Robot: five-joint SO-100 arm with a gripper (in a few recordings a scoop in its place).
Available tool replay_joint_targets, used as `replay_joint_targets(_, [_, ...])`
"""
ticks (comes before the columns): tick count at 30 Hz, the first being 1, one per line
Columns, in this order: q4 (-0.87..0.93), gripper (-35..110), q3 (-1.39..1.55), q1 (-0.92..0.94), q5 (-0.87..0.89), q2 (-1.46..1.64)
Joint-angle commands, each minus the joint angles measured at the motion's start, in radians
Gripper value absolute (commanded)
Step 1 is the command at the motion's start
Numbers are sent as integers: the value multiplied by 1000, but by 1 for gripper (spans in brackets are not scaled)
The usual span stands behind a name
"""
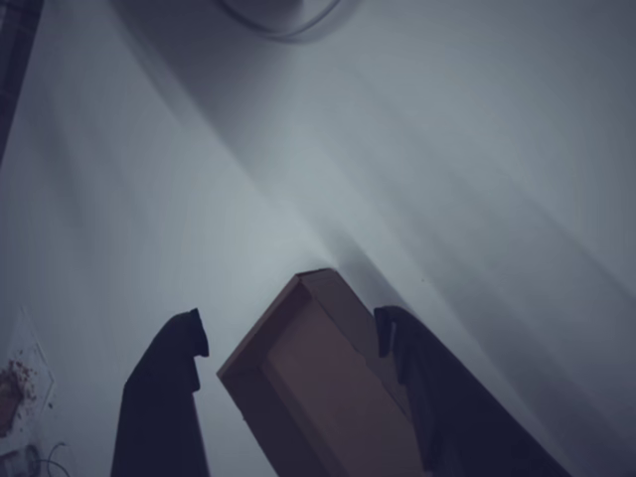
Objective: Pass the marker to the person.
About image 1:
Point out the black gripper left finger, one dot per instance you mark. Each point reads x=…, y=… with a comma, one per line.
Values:
x=159, y=407

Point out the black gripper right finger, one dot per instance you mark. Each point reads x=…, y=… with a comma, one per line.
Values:
x=462, y=422

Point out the open brown cardboard box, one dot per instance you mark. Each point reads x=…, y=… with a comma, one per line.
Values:
x=323, y=397

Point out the clear wrapper reddish crumbs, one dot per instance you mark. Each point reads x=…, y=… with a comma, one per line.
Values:
x=15, y=392

